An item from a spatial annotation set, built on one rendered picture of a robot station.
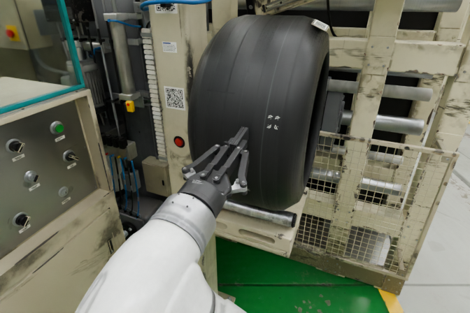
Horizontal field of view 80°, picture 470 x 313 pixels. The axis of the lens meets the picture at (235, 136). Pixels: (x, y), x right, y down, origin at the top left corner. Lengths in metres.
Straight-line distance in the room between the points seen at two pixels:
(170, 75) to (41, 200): 0.52
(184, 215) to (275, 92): 0.33
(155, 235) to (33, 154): 0.62
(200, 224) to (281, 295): 1.47
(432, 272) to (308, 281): 0.78
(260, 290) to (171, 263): 1.50
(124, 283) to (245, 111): 0.41
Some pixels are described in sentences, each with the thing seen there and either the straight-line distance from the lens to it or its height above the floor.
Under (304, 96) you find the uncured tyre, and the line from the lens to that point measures 0.64.
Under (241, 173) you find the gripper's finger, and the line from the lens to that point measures 0.49.
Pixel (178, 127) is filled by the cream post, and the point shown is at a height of 1.12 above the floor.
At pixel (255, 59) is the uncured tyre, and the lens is 0.66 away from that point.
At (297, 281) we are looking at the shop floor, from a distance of 1.91.
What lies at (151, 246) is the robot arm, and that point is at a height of 1.25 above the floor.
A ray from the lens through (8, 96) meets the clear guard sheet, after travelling 0.86.
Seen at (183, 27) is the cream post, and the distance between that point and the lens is 0.86.
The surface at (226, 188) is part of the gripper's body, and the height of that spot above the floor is 1.23.
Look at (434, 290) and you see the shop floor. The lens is 2.17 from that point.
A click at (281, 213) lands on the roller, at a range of 0.90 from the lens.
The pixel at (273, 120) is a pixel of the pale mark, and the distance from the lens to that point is 0.61.
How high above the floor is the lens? 1.51
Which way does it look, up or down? 26 degrees down
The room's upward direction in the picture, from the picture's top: straight up
